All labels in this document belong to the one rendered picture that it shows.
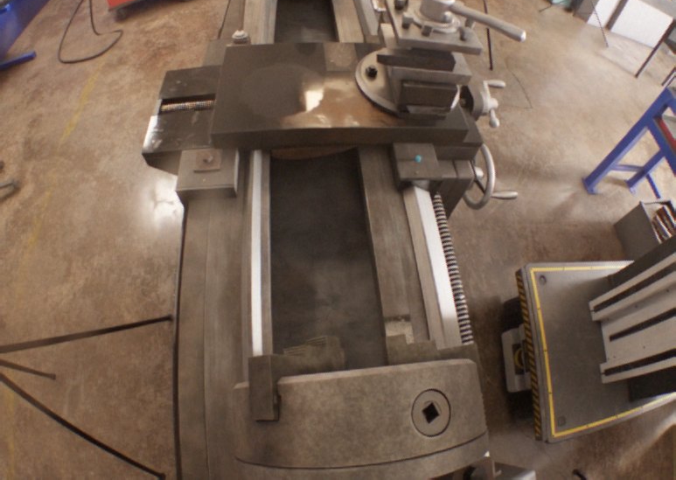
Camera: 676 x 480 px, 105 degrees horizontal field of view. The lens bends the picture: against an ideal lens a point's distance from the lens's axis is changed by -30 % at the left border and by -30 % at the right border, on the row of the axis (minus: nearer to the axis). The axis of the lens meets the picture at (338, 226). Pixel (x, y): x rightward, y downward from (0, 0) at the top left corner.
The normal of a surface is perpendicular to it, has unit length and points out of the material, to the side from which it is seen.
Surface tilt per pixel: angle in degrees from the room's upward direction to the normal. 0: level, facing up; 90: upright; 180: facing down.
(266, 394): 41
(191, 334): 0
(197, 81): 0
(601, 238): 0
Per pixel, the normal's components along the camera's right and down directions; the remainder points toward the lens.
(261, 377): -0.59, -0.33
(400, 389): 0.19, -0.47
